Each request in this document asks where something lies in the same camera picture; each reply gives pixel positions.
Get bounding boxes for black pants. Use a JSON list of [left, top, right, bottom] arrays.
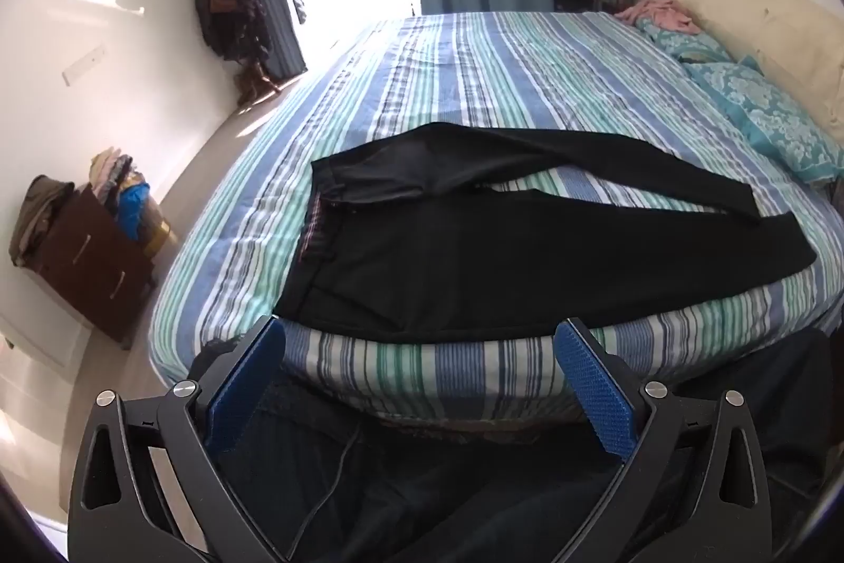
[[272, 122, 819, 345]]

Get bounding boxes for pink cloth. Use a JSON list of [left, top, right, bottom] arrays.
[[615, 0, 703, 35]]

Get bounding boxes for wooden coat stand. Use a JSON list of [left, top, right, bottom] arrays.
[[234, 55, 284, 106]]

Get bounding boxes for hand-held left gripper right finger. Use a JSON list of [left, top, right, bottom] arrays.
[[552, 318, 772, 563]]

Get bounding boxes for cream headboard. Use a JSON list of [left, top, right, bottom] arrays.
[[666, 0, 844, 129]]

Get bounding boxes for small teal floral pillow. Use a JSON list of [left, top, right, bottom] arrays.
[[636, 18, 733, 63]]

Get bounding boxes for white wall plate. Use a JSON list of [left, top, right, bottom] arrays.
[[61, 45, 107, 88]]

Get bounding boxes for pile of folded clothes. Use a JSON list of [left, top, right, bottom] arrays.
[[89, 146, 149, 204]]

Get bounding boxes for brown wooden dresser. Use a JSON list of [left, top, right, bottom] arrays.
[[26, 184, 159, 349]]

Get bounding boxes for blue bag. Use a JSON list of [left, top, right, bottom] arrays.
[[117, 184, 151, 241]]

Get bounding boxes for olive cloth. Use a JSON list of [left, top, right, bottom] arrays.
[[8, 175, 76, 270]]

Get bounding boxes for person's dark trousers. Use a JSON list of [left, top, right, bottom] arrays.
[[191, 326, 838, 563]]

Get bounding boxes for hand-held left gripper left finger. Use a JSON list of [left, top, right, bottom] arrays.
[[66, 313, 294, 563]]

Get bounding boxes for large teal floral pillow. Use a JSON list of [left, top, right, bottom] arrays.
[[682, 58, 844, 185]]

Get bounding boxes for striped bed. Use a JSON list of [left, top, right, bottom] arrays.
[[148, 9, 844, 425]]

